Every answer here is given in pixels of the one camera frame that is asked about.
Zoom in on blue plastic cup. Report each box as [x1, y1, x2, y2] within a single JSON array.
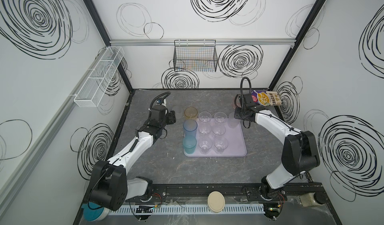
[[183, 119, 198, 137]]

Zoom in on frosted dotted glass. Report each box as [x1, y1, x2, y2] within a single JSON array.
[[227, 112, 240, 128], [214, 137, 229, 154]]

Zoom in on snack bag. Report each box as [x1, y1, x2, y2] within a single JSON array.
[[252, 90, 282, 106]]

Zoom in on jar with black lid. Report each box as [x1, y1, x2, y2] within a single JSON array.
[[300, 192, 327, 207]]

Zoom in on black wire basket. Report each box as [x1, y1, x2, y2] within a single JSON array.
[[173, 39, 219, 72]]

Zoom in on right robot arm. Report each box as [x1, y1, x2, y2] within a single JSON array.
[[234, 94, 320, 201]]

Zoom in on beige round lid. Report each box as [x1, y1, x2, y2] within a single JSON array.
[[207, 191, 226, 213]]

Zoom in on clear faceted glass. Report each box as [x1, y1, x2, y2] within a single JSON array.
[[198, 122, 212, 136]]

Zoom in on teal plastic cup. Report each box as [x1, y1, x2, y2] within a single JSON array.
[[183, 135, 197, 154]]

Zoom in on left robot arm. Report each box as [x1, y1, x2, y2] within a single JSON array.
[[86, 102, 176, 211]]

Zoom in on black mounting rail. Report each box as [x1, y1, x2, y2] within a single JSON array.
[[143, 183, 329, 204]]

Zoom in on clear glass back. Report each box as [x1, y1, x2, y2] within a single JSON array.
[[212, 123, 226, 136]]

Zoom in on lilac plastic tray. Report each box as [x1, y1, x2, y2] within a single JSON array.
[[184, 119, 247, 157]]

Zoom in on white wire shelf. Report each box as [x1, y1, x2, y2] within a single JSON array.
[[74, 46, 124, 108]]

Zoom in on white cable duct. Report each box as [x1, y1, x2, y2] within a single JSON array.
[[109, 204, 265, 216]]

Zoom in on yellow plastic cup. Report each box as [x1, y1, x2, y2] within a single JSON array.
[[184, 107, 198, 120]]

